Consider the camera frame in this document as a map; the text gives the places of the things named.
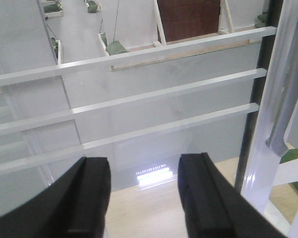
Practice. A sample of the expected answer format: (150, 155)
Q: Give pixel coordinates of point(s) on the light wooden base board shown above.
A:
(157, 212)

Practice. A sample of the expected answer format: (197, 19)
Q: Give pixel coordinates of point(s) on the green sandbag behind glass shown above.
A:
(115, 48)

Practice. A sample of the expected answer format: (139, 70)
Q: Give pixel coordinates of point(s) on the white framed sliding glass door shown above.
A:
(62, 100)

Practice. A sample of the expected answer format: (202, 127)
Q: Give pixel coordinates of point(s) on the grey door handle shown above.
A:
(288, 101)

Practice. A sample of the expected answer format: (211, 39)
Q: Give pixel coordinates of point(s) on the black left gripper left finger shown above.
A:
(74, 206)

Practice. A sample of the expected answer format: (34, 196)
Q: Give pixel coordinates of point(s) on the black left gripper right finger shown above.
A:
(212, 207)

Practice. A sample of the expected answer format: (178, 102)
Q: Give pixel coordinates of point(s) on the brown wooden door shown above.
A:
(183, 19)

